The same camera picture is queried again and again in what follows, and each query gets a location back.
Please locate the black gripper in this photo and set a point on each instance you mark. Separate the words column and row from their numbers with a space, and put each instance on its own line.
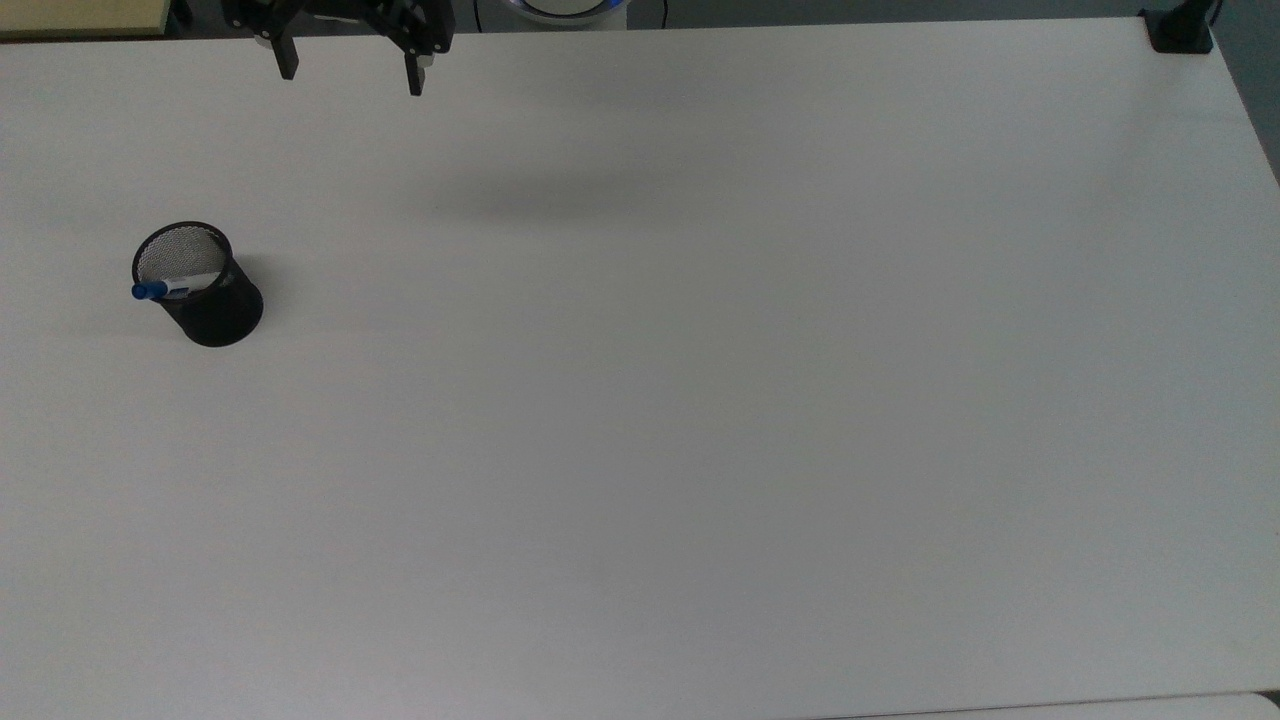
column 395, row 22

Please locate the white marker with blue cap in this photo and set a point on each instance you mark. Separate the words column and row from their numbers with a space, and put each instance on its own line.
column 165, row 288

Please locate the yellow board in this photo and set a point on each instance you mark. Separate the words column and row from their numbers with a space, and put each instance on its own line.
column 80, row 15

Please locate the black mesh pen cup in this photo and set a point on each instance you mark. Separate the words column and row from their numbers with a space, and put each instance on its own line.
column 215, row 310

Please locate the black table clamp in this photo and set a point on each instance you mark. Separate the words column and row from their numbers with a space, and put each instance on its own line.
column 1180, row 30

